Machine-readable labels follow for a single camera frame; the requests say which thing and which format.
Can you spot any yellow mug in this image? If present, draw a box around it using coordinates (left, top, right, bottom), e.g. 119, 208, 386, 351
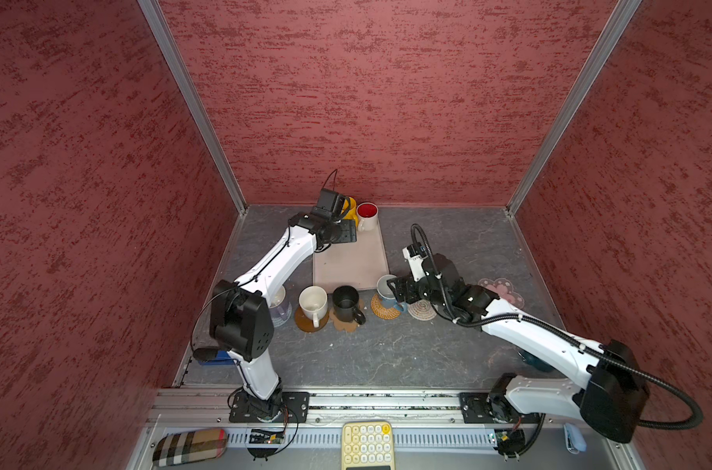
341, 197, 359, 224

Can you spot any white braided coaster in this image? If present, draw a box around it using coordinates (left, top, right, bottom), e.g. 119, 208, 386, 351
408, 300, 437, 321

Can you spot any red interior mug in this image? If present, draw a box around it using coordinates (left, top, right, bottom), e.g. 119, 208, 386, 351
357, 203, 379, 232

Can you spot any blue floral mug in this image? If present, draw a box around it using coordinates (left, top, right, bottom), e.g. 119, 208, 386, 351
377, 274, 405, 313

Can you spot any woven rattan coaster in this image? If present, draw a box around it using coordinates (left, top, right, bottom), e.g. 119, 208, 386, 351
371, 294, 402, 320

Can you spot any pink flower coaster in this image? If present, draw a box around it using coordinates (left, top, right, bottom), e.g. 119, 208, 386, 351
478, 278, 525, 309

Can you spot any black mug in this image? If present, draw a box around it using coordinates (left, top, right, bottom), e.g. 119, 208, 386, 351
332, 285, 366, 325

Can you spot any white mug front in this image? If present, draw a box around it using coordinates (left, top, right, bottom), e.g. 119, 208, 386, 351
299, 286, 328, 330

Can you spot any brown paw coaster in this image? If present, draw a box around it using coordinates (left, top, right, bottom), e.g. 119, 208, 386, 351
330, 311, 360, 333

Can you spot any lavender mug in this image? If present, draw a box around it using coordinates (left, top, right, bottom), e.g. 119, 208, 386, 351
269, 286, 292, 328

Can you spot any brown glossy coaster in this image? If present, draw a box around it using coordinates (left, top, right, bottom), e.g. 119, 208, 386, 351
294, 307, 330, 333

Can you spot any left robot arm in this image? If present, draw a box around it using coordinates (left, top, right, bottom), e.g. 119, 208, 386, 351
209, 189, 357, 421

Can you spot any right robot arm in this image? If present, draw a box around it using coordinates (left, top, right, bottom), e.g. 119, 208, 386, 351
387, 242, 703, 444

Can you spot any beige serving tray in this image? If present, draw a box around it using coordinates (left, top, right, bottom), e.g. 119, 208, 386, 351
312, 221, 389, 293

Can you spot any teal alarm clock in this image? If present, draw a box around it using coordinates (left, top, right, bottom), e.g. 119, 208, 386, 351
518, 349, 555, 373

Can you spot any blue black handheld device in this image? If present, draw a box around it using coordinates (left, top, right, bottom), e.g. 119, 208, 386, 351
193, 348, 236, 366

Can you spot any yellow keypad calculator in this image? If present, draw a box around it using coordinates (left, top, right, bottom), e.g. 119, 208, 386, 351
341, 421, 396, 470

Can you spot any light blue small device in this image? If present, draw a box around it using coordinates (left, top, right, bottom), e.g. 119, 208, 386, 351
563, 423, 587, 456

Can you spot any plaid glasses case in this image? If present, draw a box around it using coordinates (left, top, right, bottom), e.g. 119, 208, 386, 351
152, 428, 230, 468

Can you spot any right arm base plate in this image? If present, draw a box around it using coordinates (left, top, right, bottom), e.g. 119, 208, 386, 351
459, 393, 539, 425

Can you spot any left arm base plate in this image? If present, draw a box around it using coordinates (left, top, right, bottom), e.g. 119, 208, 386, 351
229, 391, 310, 424

